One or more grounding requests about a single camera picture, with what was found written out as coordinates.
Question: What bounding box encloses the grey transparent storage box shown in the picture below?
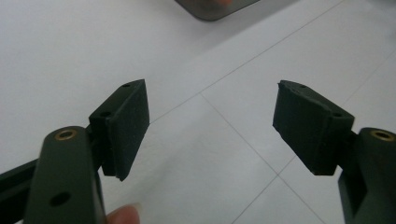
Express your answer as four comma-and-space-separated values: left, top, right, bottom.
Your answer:
174, 0, 261, 22

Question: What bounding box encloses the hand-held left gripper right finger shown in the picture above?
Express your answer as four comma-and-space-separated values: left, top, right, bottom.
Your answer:
272, 79, 356, 176

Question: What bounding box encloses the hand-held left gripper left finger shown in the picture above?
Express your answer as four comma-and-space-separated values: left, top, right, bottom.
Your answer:
88, 78, 151, 182

